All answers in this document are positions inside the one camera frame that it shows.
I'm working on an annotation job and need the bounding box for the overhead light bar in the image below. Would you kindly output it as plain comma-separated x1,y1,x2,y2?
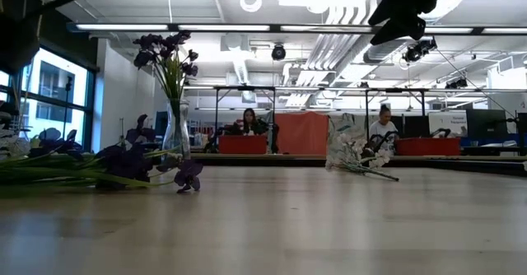
67,21,527,36

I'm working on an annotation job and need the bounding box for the person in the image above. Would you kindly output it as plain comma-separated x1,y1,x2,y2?
236,107,269,138
368,104,400,157

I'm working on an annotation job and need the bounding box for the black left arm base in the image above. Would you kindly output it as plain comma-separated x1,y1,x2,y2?
0,109,14,130

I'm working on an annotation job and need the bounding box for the orange cloth panel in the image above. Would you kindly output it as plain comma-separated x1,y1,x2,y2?
273,110,330,157

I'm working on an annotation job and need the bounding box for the white patterned cloth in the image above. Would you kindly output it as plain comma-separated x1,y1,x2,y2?
328,113,356,144

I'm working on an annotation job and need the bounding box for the black tripod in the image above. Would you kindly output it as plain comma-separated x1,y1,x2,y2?
118,117,128,148

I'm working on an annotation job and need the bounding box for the purple flower bunch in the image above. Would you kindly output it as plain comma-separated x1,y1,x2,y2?
132,30,200,103

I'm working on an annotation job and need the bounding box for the black overhead camera rig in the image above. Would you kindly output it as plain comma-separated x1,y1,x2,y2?
402,37,438,64

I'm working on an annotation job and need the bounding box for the red plastic bin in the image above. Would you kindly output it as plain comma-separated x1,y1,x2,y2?
217,134,268,156
394,137,462,157

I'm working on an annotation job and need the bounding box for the white coiled cable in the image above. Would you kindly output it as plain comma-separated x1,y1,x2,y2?
239,0,264,14

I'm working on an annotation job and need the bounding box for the black metal table frame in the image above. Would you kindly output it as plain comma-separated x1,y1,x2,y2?
212,85,277,144
363,86,428,141

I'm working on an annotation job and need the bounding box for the black computer monitor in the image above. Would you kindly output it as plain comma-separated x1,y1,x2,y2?
465,109,509,140

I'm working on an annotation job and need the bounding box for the black round ceiling camera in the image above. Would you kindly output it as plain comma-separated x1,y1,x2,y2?
271,43,287,62

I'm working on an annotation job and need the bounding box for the white printed sign board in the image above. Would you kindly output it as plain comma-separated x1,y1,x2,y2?
427,110,469,137

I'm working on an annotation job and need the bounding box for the black pole stand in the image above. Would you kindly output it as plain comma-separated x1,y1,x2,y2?
60,75,74,141

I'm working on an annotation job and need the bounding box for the clear glass vase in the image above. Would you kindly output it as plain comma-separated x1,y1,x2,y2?
161,99,192,169

